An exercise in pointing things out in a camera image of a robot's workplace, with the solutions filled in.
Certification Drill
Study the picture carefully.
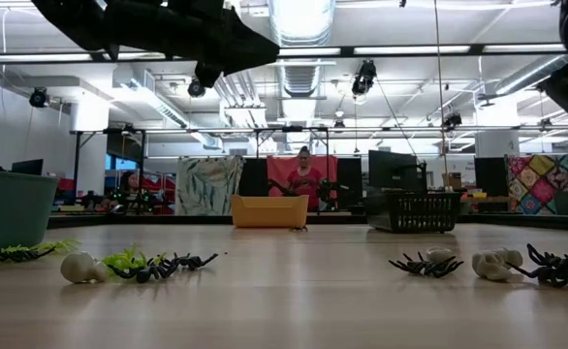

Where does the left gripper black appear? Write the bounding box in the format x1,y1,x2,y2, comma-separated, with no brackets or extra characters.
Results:
103,0,280,89

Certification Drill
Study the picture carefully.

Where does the white plastic skull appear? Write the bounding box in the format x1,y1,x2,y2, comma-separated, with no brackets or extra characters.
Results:
60,250,110,285
426,245,455,266
471,249,513,282
496,247,525,268

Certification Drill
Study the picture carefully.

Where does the teal plastic bin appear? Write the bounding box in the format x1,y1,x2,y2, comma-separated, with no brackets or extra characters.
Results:
0,169,60,256

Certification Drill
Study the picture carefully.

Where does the colourful patchwork quilt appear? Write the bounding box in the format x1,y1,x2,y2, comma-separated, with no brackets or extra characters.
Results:
505,153,568,217

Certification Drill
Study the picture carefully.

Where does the black upright panel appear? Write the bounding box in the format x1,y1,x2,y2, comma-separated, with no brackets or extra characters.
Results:
336,157,363,210
238,158,269,198

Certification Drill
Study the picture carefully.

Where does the red cloth backdrop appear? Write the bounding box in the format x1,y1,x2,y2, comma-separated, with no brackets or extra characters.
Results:
267,154,338,198

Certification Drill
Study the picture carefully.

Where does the leaf print cloth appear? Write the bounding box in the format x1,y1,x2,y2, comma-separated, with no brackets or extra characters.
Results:
175,155,245,217

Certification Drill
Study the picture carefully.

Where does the standing person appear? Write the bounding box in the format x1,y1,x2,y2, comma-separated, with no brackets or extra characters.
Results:
286,145,327,212

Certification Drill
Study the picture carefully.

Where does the blue lit screen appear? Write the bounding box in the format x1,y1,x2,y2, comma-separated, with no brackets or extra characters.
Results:
104,153,140,172

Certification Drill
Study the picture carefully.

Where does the yellow plastic bin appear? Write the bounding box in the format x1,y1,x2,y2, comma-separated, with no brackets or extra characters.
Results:
230,194,310,229

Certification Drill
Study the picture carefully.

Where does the seated person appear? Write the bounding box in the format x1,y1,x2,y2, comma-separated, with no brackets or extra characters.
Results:
117,170,143,210

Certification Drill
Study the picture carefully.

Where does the black overhead light bar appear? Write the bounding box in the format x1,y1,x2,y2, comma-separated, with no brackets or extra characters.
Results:
0,45,568,63

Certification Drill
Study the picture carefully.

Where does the black mesh basket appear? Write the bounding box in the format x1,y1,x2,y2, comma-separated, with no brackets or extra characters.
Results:
364,191,463,235

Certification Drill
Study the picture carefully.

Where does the silver ventilation duct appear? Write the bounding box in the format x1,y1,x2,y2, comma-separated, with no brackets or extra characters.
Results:
268,0,337,48

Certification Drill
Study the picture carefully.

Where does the black aluminium table frame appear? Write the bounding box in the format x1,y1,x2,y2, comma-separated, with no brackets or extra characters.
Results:
46,211,568,233

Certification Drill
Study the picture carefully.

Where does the black metal frame rack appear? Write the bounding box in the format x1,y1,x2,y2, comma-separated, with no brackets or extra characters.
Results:
73,126,331,214

